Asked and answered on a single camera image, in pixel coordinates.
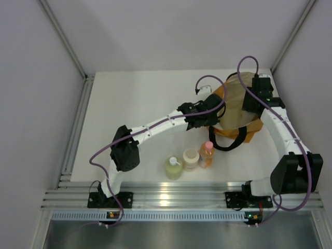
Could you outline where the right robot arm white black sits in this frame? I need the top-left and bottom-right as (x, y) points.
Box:
(241, 75), (323, 206)

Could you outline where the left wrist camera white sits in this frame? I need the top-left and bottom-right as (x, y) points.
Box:
(197, 85), (212, 95)

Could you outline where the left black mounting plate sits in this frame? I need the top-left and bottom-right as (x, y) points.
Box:
(87, 192), (133, 209)

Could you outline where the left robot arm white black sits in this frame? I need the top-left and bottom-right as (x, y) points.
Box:
(98, 93), (225, 208)

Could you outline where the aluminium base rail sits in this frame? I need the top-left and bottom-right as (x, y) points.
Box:
(41, 181), (322, 210)

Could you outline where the green pump bottle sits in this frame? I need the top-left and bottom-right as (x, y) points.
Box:
(164, 156), (183, 180)

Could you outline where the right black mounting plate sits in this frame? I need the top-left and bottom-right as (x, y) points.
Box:
(225, 191), (244, 211)

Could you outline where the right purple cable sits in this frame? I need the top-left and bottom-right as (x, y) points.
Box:
(237, 55), (313, 226)

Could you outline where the orange bottle pink cap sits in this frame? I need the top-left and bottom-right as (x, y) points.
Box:
(198, 141), (215, 168)

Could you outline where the beige cap cream bottle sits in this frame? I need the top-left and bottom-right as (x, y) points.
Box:
(183, 148), (199, 172)

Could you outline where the white slotted cable duct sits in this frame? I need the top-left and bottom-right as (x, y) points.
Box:
(51, 211), (252, 222)

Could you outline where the purple cable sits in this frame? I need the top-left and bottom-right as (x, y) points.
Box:
(89, 75), (228, 229)
(237, 55), (313, 226)

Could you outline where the right aluminium frame post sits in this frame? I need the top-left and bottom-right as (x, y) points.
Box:
(270, 0), (318, 74)

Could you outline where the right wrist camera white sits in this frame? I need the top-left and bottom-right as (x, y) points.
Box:
(259, 73), (271, 78)

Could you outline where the left aluminium frame post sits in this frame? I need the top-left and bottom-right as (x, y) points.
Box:
(37, 0), (87, 79)

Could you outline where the aluminium frame post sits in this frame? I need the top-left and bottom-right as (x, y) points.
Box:
(270, 0), (318, 74)
(37, 0), (87, 79)

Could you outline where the black mounting plate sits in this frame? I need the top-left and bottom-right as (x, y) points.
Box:
(87, 192), (133, 209)
(225, 191), (244, 211)

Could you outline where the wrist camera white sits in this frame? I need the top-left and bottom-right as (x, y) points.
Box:
(259, 73), (271, 78)
(197, 85), (212, 95)

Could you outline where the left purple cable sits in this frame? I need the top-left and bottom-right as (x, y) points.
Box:
(89, 75), (228, 229)

